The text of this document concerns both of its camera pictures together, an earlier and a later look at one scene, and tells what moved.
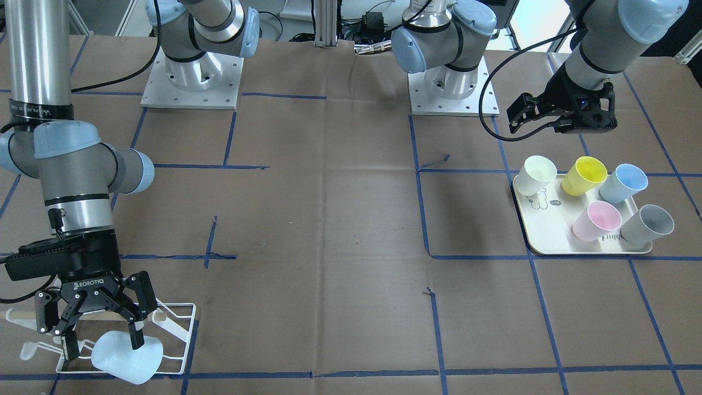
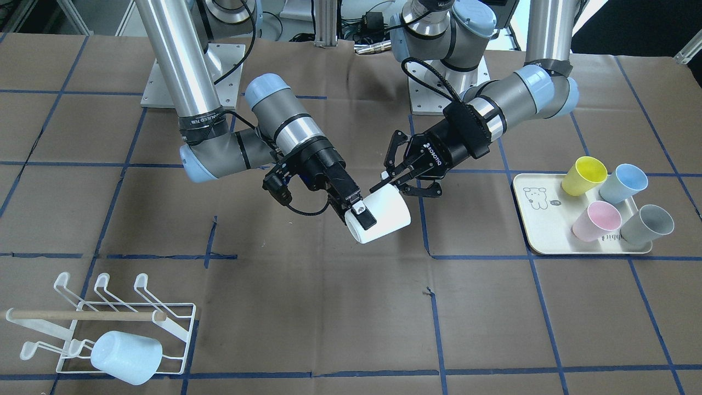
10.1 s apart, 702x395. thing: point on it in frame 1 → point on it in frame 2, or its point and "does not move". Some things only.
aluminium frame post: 326,23 does not move
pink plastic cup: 597,220 does not move
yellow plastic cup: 582,175 does not move
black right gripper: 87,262 → 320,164
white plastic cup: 536,173 → 389,208
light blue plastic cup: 112,351 does not move
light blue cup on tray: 625,181 does not move
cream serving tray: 548,217 does not move
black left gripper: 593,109 → 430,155
